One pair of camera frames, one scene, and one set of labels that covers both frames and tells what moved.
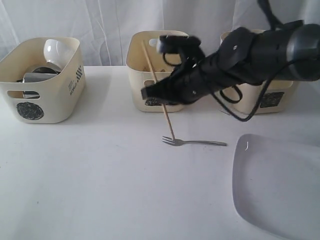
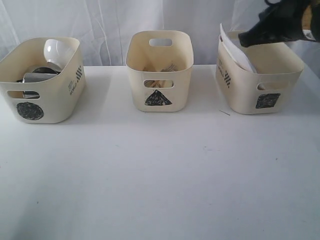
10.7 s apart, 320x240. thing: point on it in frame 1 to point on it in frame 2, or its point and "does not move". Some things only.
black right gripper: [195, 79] to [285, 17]
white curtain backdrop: [103, 26] does not move
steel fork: [176, 142] to [171, 68]
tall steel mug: [33, 77] does not move
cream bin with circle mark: [57, 99] does not move
